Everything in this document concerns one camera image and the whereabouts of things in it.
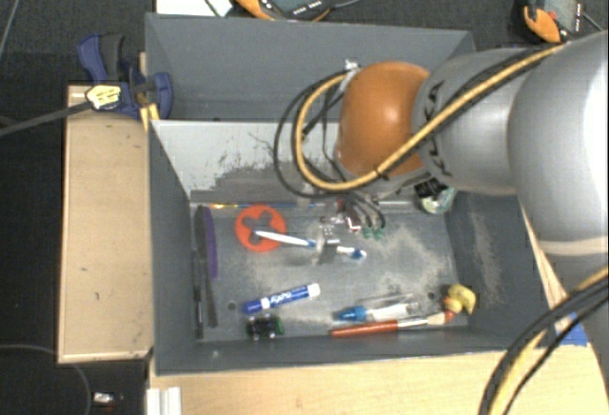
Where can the blue and white marker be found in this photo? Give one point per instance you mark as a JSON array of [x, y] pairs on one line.
[[280, 299]]

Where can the orange disc with cross cutout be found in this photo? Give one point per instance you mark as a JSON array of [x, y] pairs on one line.
[[247, 220]]

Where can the thin black pen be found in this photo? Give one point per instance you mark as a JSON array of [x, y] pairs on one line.
[[198, 299]]

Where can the grey metal bin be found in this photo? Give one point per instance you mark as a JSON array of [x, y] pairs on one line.
[[295, 70]]

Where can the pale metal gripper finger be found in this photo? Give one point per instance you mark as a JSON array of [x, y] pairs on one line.
[[326, 255], [329, 233]]

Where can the clear tube with blue cap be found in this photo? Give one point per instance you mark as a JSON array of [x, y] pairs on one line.
[[380, 311]]

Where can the yellow rubber duck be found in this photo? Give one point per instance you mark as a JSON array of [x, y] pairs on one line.
[[459, 299]]

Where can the black cylinder on white bracket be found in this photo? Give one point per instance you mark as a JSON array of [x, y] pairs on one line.
[[432, 199]]

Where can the pale wood flat board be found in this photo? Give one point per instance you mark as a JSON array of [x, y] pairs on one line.
[[107, 232]]

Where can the black and purple flat brush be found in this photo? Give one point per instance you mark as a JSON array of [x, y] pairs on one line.
[[207, 251]]

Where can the green and black toy car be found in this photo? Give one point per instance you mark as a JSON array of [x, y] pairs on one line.
[[264, 327]]

